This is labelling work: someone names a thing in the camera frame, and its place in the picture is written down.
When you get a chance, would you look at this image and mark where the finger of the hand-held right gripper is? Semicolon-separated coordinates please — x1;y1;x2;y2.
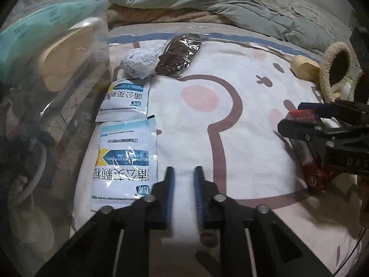
297;99;366;119
277;120;366;151

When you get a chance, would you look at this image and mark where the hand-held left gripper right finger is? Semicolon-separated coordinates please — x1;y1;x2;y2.
193;166;333;277

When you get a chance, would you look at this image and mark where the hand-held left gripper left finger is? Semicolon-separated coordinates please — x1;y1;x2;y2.
35;166;176;277

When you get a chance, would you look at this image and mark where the red box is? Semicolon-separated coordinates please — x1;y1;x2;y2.
284;110;332;192

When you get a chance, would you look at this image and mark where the blue white medicine sachet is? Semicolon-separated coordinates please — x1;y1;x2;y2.
95;78;150;122
88;118;158;211

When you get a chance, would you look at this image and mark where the clear plastic storage bin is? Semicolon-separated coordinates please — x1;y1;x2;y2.
0;0;113;269

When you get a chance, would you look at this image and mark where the person's right hand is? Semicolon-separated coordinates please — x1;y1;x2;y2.
347;176;369;228

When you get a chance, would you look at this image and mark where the green tissue pack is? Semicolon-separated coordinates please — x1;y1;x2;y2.
340;78;359;99

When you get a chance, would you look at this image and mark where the beige plush slipper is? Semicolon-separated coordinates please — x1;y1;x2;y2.
317;42;364;103

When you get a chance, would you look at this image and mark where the cartoon printed blanket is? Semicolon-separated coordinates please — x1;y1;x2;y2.
72;32;369;277

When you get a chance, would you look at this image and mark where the grey duvet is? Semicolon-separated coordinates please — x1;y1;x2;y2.
110;0;352;55

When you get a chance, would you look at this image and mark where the crumpled white plastic ball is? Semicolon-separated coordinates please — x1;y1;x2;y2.
119;48;160;79

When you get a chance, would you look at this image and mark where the brown item in clear bag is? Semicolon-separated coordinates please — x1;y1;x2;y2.
155;33;209;78

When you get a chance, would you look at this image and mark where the beige fleece blanket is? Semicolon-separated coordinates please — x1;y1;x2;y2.
108;4;231;29

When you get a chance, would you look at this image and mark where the cream plastic item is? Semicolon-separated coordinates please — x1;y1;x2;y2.
39;17;103;93

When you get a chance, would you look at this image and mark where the teal packet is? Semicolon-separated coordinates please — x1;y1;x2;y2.
0;0;108;72

